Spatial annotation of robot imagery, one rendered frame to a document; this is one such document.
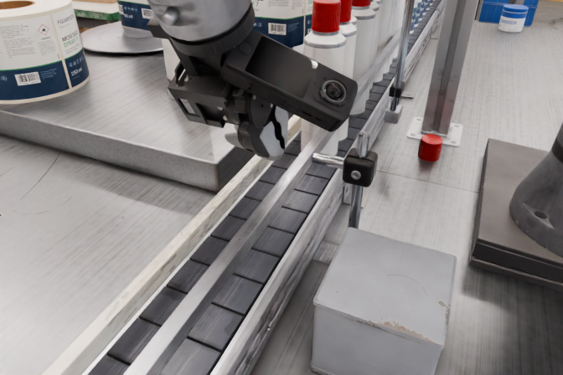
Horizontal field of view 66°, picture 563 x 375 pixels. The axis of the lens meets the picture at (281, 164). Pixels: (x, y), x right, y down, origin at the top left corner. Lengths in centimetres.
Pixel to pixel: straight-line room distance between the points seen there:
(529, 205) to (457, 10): 33
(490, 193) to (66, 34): 73
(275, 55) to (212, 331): 24
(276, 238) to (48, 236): 29
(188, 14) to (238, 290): 24
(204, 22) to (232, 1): 2
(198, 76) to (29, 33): 49
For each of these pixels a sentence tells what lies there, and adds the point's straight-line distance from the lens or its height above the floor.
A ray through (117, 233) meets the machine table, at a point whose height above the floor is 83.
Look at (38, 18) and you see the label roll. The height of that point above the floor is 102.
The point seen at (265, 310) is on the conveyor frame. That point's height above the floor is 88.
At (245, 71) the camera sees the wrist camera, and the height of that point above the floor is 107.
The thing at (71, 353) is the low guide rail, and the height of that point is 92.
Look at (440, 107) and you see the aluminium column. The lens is 79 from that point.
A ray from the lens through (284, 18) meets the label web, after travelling 91.
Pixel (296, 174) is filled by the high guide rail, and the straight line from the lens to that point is 41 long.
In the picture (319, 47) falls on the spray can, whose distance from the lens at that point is 53.
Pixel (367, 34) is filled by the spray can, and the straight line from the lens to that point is 68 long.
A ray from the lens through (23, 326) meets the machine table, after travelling 52.
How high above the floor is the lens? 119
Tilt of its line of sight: 32 degrees down
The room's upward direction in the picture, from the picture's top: straight up
